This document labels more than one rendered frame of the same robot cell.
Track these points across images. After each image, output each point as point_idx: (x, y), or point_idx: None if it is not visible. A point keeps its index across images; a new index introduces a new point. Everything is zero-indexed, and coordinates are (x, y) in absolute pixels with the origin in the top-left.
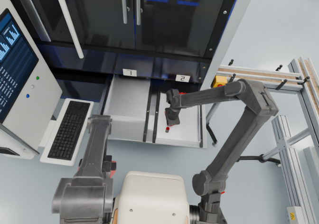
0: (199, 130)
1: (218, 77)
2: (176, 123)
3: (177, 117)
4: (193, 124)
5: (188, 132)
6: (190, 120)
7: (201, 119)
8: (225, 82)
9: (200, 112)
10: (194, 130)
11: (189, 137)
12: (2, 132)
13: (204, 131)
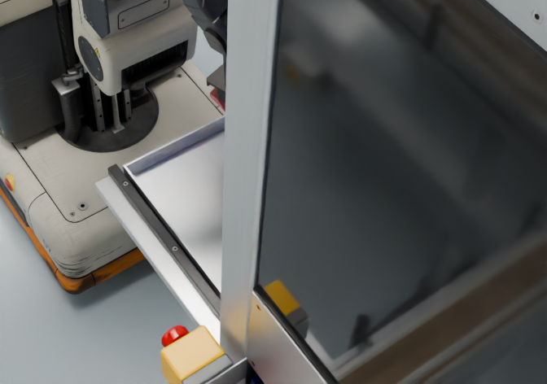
0: (148, 195)
1: (209, 347)
2: (214, 73)
3: (224, 87)
4: (182, 220)
5: (177, 187)
6: (199, 224)
7: (167, 242)
8: (168, 346)
9: (185, 261)
10: (164, 204)
11: (164, 176)
12: None
13: (131, 224)
